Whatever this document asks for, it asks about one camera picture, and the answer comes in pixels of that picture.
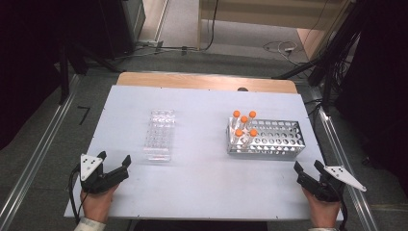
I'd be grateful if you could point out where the dark curtain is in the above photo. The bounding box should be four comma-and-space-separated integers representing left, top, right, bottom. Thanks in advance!
335, 0, 408, 193
0, 0, 100, 150

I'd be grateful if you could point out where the light wooden cabinet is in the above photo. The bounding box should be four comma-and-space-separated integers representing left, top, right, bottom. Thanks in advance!
196, 0, 354, 61

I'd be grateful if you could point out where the black cabinet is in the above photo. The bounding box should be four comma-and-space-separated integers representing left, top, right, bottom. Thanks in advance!
95, 0, 146, 61

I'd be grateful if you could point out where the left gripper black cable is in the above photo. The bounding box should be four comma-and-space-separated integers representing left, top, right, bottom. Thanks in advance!
67, 163, 85, 225

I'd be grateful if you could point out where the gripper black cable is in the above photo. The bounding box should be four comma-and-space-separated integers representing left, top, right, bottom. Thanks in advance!
67, 163, 85, 225
331, 184, 349, 231

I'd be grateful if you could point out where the black floor cable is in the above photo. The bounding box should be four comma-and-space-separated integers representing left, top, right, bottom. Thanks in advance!
115, 39, 201, 61

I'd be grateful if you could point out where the black hanging cable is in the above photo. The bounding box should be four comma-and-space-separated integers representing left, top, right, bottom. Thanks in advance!
203, 0, 220, 52

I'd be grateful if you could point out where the white board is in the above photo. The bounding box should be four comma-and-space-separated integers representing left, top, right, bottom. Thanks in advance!
63, 84, 344, 222

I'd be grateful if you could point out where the white cable with adapter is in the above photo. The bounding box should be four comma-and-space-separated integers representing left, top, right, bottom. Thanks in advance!
263, 39, 301, 66

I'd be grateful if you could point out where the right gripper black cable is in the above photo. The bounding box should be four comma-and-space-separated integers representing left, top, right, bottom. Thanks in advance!
331, 184, 349, 231

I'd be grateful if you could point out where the person's left hand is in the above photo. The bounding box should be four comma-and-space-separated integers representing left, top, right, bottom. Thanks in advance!
80, 184, 120, 224

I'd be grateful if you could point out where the aluminium rail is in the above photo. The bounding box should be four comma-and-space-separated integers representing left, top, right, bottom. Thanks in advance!
0, 74, 81, 230
307, 86, 379, 231

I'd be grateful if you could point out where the clear plastic tube rack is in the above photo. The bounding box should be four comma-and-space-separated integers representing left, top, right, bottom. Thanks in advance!
142, 109, 176, 163

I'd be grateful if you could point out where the black metal stand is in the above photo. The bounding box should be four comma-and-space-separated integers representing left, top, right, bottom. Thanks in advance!
272, 0, 365, 115
58, 38, 124, 105

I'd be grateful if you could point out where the perforated metal tube rack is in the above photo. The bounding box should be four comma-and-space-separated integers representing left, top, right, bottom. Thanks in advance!
226, 116, 307, 157

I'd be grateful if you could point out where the person's right hand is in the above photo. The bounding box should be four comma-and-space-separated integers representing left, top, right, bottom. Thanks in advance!
301, 187, 342, 229

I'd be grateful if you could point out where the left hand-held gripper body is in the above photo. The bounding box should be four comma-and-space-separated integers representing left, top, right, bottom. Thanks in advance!
79, 153, 120, 194

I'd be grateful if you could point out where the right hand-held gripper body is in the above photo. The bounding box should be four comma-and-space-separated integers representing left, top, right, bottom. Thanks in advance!
316, 165, 368, 203

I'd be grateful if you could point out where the wooden table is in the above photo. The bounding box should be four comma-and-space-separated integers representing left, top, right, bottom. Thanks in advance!
115, 71, 298, 94

